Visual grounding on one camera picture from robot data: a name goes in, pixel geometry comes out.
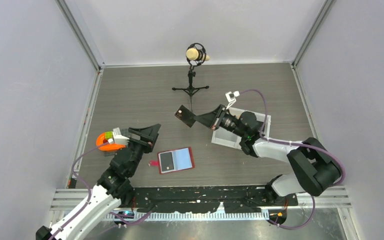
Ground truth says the orange curved plastic piece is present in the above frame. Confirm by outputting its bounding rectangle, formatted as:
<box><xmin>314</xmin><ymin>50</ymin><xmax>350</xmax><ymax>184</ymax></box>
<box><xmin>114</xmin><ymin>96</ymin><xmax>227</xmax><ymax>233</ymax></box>
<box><xmin>95</xmin><ymin>132</ymin><xmax>126</xmax><ymax>153</ymax></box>

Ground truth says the green toy block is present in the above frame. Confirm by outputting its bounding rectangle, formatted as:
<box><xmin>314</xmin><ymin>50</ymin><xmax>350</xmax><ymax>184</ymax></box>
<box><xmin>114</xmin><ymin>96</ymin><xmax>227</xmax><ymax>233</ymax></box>
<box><xmin>104</xmin><ymin>131</ymin><xmax>113</xmax><ymax>140</ymax></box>

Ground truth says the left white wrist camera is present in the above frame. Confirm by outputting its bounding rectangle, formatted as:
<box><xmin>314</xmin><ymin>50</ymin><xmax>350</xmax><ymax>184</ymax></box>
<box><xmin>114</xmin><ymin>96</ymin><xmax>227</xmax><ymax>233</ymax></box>
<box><xmin>107</xmin><ymin>127</ymin><xmax>130</xmax><ymax>145</ymax></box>

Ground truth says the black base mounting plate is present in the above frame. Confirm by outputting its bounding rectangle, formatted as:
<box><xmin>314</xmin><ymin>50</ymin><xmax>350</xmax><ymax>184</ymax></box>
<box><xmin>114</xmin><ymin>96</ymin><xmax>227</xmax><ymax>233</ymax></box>
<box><xmin>120</xmin><ymin>185</ymin><xmax>298</xmax><ymax>214</ymax></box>

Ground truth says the black microphone tripod stand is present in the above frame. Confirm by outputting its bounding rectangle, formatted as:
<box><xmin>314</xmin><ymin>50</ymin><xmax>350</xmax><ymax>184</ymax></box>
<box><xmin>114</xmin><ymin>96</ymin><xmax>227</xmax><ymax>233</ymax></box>
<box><xmin>171</xmin><ymin>42</ymin><xmax>211</xmax><ymax>109</ymax></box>

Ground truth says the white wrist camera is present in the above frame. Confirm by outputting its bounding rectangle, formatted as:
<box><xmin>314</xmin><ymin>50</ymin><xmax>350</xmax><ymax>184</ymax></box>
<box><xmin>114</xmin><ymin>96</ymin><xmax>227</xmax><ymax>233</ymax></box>
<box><xmin>107</xmin><ymin>127</ymin><xmax>130</xmax><ymax>145</ymax></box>
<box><xmin>225</xmin><ymin>91</ymin><xmax>240</xmax><ymax>110</ymax></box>

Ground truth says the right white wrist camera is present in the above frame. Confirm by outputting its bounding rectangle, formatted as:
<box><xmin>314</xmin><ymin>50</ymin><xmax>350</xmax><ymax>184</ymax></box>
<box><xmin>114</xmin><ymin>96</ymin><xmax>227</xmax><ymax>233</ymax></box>
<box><xmin>225</xmin><ymin>91</ymin><xmax>240</xmax><ymax>110</ymax></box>

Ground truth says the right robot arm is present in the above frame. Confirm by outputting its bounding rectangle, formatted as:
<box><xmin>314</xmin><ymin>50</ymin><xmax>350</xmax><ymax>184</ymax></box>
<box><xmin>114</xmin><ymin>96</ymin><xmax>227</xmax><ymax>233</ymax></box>
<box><xmin>194</xmin><ymin>105</ymin><xmax>344</xmax><ymax>205</ymax></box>

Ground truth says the beige microphone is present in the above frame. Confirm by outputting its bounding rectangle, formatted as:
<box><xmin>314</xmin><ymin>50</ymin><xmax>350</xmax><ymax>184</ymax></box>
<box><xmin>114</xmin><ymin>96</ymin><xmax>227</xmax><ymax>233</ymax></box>
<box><xmin>185</xmin><ymin>47</ymin><xmax>210</xmax><ymax>62</ymax></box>

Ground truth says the red card holder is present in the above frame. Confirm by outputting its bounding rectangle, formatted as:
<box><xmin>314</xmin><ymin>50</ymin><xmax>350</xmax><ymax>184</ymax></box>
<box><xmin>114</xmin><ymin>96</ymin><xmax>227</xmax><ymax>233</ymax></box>
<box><xmin>148</xmin><ymin>147</ymin><xmax>195</xmax><ymax>175</ymax></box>

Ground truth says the black credit card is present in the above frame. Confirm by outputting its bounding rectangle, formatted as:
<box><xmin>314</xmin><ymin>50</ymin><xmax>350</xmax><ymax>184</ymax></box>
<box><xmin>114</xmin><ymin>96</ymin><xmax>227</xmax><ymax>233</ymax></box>
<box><xmin>174</xmin><ymin>105</ymin><xmax>196</xmax><ymax>128</ymax></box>
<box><xmin>158</xmin><ymin>151</ymin><xmax>175</xmax><ymax>173</ymax></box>

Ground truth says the white two-compartment tray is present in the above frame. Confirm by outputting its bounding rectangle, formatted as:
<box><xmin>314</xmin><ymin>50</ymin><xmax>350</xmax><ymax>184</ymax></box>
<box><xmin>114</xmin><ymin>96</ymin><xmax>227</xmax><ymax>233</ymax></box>
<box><xmin>211</xmin><ymin>107</ymin><xmax>271</xmax><ymax>150</ymax></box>

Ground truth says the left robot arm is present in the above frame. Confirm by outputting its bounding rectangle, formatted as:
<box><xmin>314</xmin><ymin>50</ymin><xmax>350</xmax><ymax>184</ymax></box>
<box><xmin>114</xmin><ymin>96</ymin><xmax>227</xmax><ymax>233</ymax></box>
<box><xmin>35</xmin><ymin>123</ymin><xmax>161</xmax><ymax>240</ymax></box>

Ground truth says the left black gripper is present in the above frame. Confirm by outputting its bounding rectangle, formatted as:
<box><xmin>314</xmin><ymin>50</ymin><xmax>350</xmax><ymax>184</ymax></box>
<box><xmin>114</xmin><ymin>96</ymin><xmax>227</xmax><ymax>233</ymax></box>
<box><xmin>126</xmin><ymin>124</ymin><xmax>160</xmax><ymax>176</ymax></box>

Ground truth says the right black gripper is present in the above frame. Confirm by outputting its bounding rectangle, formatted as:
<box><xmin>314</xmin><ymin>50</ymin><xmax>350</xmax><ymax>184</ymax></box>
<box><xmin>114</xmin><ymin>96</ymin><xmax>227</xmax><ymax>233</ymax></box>
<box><xmin>194</xmin><ymin>104</ymin><xmax>247</xmax><ymax>139</ymax></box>

